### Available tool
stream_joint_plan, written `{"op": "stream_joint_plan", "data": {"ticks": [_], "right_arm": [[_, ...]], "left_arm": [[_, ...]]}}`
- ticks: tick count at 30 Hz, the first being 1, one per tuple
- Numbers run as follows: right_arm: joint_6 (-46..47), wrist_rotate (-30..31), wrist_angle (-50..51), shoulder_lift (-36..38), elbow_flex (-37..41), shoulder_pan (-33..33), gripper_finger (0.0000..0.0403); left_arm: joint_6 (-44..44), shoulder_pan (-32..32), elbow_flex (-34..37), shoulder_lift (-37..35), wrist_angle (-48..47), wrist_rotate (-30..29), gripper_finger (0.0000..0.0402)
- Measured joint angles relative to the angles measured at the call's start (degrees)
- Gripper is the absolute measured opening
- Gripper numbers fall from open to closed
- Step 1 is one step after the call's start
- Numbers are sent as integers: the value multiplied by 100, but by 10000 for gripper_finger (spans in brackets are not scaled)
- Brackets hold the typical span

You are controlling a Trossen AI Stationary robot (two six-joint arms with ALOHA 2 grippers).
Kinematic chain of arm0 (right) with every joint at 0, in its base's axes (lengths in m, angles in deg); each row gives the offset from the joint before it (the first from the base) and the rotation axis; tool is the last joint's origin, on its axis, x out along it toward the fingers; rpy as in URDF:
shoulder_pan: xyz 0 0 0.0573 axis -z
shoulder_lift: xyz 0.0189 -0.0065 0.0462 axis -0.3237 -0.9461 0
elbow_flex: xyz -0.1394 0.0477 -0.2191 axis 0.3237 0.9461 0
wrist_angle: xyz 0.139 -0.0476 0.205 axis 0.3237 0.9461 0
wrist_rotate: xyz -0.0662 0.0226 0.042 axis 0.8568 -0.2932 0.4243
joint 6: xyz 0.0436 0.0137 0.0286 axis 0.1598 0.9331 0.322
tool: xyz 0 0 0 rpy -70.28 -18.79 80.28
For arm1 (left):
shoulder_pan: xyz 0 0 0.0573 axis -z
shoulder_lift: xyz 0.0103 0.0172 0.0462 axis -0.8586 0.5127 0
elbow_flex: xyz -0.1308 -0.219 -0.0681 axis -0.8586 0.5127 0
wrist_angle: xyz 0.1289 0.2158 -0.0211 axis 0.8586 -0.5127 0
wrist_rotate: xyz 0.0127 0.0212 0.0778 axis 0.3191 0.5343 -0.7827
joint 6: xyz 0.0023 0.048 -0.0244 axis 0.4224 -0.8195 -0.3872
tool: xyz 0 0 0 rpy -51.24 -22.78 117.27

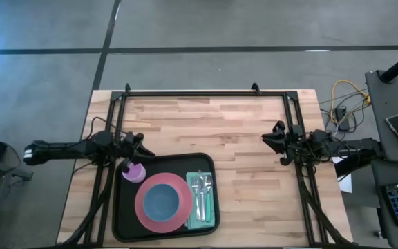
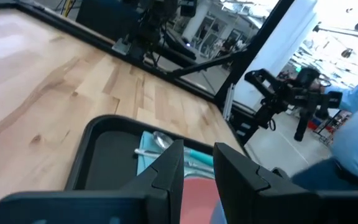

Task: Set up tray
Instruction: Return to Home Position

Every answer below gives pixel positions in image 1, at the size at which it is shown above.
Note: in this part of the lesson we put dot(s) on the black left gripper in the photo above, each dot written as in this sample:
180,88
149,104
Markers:
126,147

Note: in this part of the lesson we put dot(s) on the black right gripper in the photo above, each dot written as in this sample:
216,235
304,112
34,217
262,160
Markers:
293,143

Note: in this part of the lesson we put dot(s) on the purple plastic cup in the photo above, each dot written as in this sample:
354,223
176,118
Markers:
138,174

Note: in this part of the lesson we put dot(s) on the blue bowl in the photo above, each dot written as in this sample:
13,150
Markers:
161,203

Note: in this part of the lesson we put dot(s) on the pink plate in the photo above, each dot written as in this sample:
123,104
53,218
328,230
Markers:
184,211

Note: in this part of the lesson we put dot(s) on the silver metal fork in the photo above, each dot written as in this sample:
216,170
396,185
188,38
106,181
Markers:
196,200

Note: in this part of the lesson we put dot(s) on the silver metal knife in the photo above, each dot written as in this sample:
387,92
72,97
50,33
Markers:
202,197

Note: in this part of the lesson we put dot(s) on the teal cloth napkin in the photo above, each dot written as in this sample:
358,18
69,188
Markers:
193,224

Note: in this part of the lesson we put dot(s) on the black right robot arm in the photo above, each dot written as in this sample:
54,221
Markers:
354,148

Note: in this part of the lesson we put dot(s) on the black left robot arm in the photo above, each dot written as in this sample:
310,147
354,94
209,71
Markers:
67,150

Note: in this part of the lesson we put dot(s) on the black plastic tray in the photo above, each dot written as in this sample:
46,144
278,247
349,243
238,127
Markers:
124,214

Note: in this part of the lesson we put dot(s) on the black power adapter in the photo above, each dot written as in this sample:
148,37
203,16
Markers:
342,119

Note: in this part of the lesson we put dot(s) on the white paper sheet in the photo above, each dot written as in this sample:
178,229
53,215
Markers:
347,183

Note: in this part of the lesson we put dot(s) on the grey desk top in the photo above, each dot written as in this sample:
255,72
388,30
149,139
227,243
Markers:
387,103

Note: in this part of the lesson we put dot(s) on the black floor stand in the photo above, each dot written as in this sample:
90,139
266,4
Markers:
2,169

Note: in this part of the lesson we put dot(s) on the black metal rig frame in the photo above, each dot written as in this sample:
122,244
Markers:
202,93

